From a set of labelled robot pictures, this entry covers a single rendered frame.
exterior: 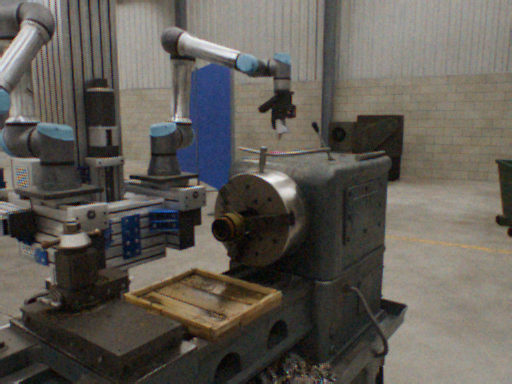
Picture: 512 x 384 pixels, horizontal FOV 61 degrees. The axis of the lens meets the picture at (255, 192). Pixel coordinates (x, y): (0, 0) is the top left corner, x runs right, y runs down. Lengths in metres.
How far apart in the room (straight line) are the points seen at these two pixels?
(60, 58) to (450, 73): 10.20
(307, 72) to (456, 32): 3.73
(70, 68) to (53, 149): 0.39
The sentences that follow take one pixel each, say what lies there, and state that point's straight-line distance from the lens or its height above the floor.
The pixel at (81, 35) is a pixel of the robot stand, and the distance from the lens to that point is 1.98.
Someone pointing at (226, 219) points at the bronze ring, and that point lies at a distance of 1.32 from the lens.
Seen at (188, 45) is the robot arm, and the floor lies 1.71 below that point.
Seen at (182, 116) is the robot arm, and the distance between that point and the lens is 2.09.
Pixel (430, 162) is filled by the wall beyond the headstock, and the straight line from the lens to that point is 11.46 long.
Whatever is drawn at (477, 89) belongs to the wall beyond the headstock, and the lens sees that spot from 11.35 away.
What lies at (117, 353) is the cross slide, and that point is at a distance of 0.92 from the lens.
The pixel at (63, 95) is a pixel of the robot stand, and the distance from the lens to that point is 1.93.
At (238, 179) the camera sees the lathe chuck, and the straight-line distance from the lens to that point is 1.44.
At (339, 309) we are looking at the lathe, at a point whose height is 0.73.
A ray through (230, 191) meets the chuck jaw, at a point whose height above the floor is 1.18.
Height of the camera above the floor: 1.41
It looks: 10 degrees down
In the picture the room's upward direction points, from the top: straight up
